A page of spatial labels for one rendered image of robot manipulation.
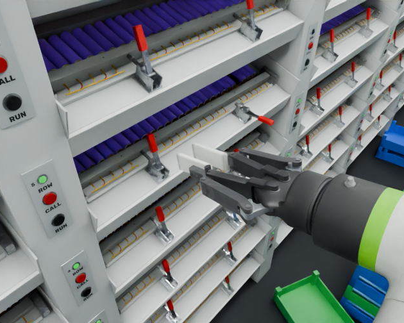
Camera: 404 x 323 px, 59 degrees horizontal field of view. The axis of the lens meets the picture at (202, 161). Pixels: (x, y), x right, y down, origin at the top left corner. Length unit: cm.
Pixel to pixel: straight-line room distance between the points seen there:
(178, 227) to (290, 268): 90
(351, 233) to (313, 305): 119
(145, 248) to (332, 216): 48
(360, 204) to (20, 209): 40
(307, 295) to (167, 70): 120
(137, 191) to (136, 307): 37
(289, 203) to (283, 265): 123
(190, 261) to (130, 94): 57
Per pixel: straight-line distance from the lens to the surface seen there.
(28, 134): 46
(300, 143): 140
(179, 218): 84
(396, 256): 40
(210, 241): 103
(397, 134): 248
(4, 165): 46
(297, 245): 173
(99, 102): 53
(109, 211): 63
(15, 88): 43
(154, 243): 80
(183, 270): 98
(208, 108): 79
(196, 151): 58
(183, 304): 115
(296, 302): 157
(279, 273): 163
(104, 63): 56
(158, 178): 66
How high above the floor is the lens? 134
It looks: 40 degrees down
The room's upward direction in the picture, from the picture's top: straight up
